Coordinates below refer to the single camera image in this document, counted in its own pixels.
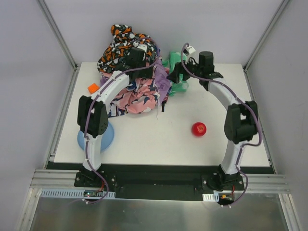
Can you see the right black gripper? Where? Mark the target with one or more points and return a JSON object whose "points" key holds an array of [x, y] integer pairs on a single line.
{"points": [[179, 72]]}

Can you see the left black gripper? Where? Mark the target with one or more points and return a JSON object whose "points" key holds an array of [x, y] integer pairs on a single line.
{"points": [[146, 72]]}

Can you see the purple shirt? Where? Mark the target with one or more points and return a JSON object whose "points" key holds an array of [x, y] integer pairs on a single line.
{"points": [[163, 79]]}

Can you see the pink navy patterned cloth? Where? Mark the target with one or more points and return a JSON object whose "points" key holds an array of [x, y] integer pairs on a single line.
{"points": [[140, 96]]}

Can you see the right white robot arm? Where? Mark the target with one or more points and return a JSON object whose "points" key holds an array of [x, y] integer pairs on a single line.
{"points": [[241, 122]]}

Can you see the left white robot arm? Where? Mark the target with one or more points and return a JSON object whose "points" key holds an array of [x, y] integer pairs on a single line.
{"points": [[93, 110]]}

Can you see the green white tie-dye cloth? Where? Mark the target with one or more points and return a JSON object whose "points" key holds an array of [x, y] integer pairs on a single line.
{"points": [[170, 66]]}

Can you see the orange black patterned cloth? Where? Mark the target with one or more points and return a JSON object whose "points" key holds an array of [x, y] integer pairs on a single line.
{"points": [[123, 40]]}

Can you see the blue white striped cloth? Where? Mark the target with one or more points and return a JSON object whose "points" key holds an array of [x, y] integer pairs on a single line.
{"points": [[115, 111]]}

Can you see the orange cube block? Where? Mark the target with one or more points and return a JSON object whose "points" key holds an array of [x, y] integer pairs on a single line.
{"points": [[93, 88]]}

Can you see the red apple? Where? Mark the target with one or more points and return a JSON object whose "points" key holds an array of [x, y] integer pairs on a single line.
{"points": [[199, 129]]}

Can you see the blue plastic plate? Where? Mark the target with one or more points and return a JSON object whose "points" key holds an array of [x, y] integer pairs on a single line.
{"points": [[106, 141]]}

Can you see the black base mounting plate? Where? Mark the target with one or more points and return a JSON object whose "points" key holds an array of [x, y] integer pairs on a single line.
{"points": [[158, 182]]}

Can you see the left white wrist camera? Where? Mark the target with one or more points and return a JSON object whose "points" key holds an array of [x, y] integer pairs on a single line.
{"points": [[141, 46]]}

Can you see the left aluminium frame post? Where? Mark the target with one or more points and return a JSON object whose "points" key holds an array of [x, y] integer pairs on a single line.
{"points": [[57, 33]]}

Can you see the right white cable duct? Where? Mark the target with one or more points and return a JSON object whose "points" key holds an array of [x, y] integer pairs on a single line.
{"points": [[210, 197]]}

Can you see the white cable duct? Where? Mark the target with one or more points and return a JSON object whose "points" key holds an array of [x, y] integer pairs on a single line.
{"points": [[76, 194], [210, 197]]}

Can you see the aluminium front rail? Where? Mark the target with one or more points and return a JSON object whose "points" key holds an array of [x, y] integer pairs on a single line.
{"points": [[65, 179]]}

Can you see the left white cable duct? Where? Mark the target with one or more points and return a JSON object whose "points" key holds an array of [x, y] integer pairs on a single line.
{"points": [[76, 194]]}

